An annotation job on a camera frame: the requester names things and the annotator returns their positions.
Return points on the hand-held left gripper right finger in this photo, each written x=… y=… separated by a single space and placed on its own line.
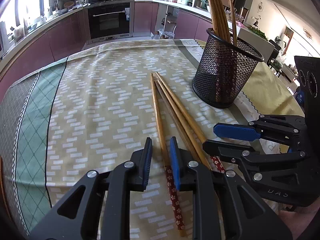
x=175 y=165

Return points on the red floral bamboo chopstick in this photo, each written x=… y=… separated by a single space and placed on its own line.
x=176 y=116
x=168 y=111
x=157 y=120
x=180 y=105

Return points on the narrow pink base cabinet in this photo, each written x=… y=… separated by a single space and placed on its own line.
x=146 y=17

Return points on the bunch of wooden chopsticks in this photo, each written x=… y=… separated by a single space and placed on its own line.
x=220 y=17

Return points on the green leafy vegetables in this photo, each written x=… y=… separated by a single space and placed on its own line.
x=258 y=33

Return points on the dark dining chair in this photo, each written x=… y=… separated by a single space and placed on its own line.
x=273 y=53

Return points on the black built-in oven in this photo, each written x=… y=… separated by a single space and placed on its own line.
x=110 y=20

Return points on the plastic oil bottles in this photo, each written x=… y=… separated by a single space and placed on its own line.
x=163 y=35

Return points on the round wall clock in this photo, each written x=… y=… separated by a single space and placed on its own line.
x=260 y=7

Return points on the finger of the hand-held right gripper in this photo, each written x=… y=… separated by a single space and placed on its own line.
x=235 y=132
x=225 y=150

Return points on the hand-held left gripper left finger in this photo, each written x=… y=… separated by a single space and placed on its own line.
x=146 y=165

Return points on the patterned green yellow tablecloth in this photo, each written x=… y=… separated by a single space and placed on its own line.
x=100 y=100

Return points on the long pink base cabinets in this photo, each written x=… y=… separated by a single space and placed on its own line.
x=50 y=47

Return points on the pink island base cabinets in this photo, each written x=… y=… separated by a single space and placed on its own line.
x=190 y=27

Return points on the person's right hand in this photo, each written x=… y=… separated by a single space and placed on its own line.
x=307 y=222

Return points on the steel thermos flask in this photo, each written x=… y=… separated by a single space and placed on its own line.
x=197 y=2

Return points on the black mesh utensil holder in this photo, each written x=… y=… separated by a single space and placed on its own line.
x=225 y=75

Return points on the brown tumbler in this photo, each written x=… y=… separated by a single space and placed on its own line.
x=244 y=14

